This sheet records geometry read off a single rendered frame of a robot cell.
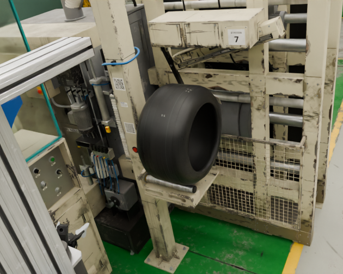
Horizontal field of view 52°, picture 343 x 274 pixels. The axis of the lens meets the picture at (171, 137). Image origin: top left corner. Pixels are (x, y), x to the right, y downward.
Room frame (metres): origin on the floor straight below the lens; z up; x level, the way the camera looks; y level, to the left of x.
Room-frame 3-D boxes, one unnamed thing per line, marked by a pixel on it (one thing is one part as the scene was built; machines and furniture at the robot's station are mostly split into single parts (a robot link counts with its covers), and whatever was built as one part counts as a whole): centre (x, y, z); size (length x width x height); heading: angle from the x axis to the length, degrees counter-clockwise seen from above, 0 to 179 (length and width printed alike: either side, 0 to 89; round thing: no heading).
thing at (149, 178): (1.70, 0.06, 0.90); 0.35 x 0.05 x 0.05; 55
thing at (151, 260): (1.94, 0.20, 0.02); 0.27 x 0.27 x 0.04; 55
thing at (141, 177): (1.92, 0.13, 0.90); 0.40 x 0.03 x 0.10; 145
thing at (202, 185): (1.81, -0.02, 0.80); 0.37 x 0.36 x 0.02; 145
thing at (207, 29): (1.98, -0.29, 1.71); 0.61 x 0.25 x 0.15; 55
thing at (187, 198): (1.70, 0.06, 0.84); 0.36 x 0.09 x 0.06; 55
